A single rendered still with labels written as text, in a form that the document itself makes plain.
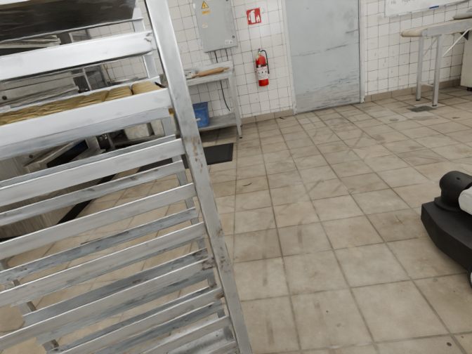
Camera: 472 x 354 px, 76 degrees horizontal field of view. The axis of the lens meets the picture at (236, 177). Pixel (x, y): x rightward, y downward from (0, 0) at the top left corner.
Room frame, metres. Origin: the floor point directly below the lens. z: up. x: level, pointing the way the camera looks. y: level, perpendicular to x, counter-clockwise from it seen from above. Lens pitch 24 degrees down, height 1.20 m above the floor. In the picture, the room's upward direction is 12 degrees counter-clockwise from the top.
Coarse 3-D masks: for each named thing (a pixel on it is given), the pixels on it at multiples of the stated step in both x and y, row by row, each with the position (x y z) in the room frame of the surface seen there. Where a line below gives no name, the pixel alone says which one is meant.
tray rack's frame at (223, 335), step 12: (0, 264) 0.79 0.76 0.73; (24, 312) 0.78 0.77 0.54; (168, 336) 0.91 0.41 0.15; (204, 336) 0.87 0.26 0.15; (216, 336) 0.86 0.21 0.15; (228, 336) 0.85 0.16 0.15; (48, 348) 0.78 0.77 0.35; (144, 348) 0.87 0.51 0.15; (180, 348) 0.84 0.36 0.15; (192, 348) 0.83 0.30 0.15; (204, 348) 0.82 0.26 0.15
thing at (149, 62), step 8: (136, 0) 0.95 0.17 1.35; (136, 24) 0.94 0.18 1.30; (144, 56) 0.94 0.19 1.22; (152, 56) 0.95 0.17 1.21; (144, 64) 0.95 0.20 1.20; (152, 64) 0.94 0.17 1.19; (152, 72) 0.94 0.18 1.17; (160, 120) 0.96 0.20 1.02; (168, 120) 0.94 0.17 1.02; (168, 128) 0.94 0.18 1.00; (176, 160) 0.94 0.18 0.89; (184, 176) 0.94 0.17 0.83; (184, 184) 0.94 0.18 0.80; (184, 200) 0.94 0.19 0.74; (192, 200) 0.95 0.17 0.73; (192, 224) 0.94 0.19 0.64; (200, 240) 0.94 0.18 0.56; (200, 248) 0.94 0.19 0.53; (208, 280) 0.94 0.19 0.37; (224, 312) 0.95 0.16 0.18
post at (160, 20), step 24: (144, 0) 0.52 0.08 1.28; (168, 24) 0.51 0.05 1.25; (168, 48) 0.51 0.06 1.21; (168, 72) 0.50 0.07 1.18; (192, 120) 0.51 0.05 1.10; (192, 144) 0.51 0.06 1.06; (192, 168) 0.50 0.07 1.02; (216, 216) 0.51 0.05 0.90; (216, 240) 0.51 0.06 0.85; (216, 264) 0.50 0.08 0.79; (240, 312) 0.51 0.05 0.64; (240, 336) 0.51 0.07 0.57
